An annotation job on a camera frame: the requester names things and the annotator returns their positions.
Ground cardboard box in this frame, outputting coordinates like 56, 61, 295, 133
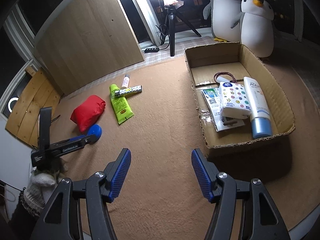
185, 43, 295, 149

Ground white blue lotion tube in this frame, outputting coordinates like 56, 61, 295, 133
244, 77, 273, 139

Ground white dotted tissue pack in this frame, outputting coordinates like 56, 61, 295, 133
219, 82, 252, 120

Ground black tripod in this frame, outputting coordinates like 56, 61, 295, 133
156, 4, 202, 57

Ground small penguin plush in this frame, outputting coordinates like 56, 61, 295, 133
230, 0, 274, 57

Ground blue round lid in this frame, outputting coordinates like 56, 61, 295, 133
86, 124, 102, 144

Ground large wooden board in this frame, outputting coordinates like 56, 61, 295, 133
35, 0, 144, 95

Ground gloved left hand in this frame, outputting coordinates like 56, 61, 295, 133
22, 158, 68, 217

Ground large penguin plush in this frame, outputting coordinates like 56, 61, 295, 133
203, 0, 242, 42

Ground patterned slim box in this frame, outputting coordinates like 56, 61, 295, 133
114, 85, 143, 97

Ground black power strip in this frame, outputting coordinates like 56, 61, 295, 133
144, 47, 160, 53

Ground plastic packaged card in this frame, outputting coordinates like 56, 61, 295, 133
201, 88, 245, 132

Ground red fabric pouch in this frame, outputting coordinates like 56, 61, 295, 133
70, 95, 106, 133

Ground small pink bottle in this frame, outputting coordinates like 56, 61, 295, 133
121, 74, 130, 89

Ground green tube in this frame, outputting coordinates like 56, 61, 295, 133
110, 84, 134, 125

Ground pine plank panel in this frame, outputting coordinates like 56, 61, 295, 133
5, 68, 61, 146

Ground dark red hair ties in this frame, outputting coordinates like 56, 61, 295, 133
213, 71, 238, 84

